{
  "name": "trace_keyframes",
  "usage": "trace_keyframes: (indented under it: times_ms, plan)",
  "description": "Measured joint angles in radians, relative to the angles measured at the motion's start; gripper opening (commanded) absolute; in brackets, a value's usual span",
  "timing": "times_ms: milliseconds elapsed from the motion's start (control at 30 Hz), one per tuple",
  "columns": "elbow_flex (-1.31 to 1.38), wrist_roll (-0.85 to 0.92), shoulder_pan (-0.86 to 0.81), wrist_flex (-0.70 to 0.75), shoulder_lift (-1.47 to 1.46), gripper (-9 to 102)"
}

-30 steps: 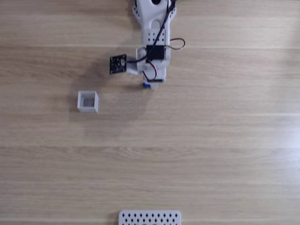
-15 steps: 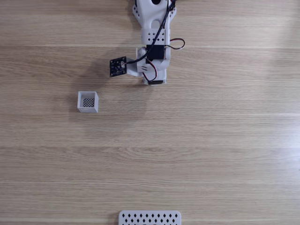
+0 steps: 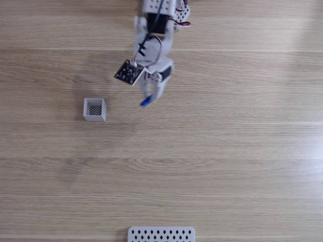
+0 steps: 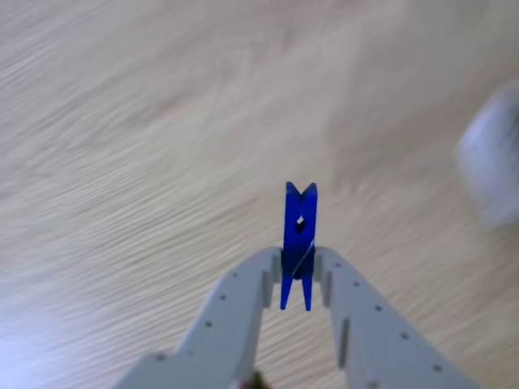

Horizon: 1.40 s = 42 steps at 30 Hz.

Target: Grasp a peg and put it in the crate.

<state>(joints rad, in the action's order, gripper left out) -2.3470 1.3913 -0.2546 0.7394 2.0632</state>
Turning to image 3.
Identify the blue peg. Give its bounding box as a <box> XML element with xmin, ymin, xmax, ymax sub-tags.
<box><xmin>139</xmin><ymin>94</ymin><xmax>154</xmax><ymax>109</ymax></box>

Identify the white lattice crate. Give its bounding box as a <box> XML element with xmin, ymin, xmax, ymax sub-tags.
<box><xmin>83</xmin><ymin>98</ymin><xmax>107</xmax><ymax>122</ymax></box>

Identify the black camera circuit board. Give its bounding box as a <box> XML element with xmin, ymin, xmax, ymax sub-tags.
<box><xmin>114</xmin><ymin>59</ymin><xmax>146</xmax><ymax>87</ymax></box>

